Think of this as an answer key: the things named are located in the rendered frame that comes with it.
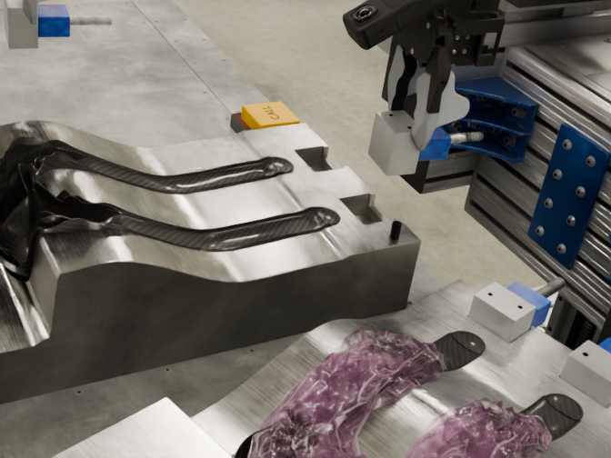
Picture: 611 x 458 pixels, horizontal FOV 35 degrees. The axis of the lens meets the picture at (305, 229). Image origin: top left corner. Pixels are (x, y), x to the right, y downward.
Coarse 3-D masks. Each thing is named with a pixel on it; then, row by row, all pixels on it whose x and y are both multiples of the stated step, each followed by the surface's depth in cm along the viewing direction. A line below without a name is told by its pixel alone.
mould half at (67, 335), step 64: (0, 128) 99; (64, 128) 102; (128, 192) 96; (256, 192) 104; (320, 192) 105; (64, 256) 82; (128, 256) 84; (192, 256) 91; (256, 256) 94; (320, 256) 95; (384, 256) 98; (0, 320) 85; (64, 320) 83; (128, 320) 87; (192, 320) 90; (256, 320) 94; (320, 320) 99; (0, 384) 84; (64, 384) 87
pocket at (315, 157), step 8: (296, 152) 112; (304, 152) 113; (312, 152) 113; (320, 152) 114; (304, 160) 113; (312, 160) 114; (320, 160) 114; (328, 160) 114; (312, 168) 114; (320, 168) 114; (328, 168) 113; (336, 168) 112
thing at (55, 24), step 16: (16, 0) 120; (16, 16) 119; (48, 16) 121; (64, 16) 122; (80, 16) 124; (96, 16) 125; (16, 32) 120; (32, 32) 121; (48, 32) 122; (64, 32) 123
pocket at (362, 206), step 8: (344, 200) 104; (352, 200) 105; (360, 200) 106; (368, 200) 106; (352, 208) 106; (360, 208) 106; (368, 208) 106; (360, 216) 107; (368, 216) 107; (376, 216) 105; (384, 216) 105
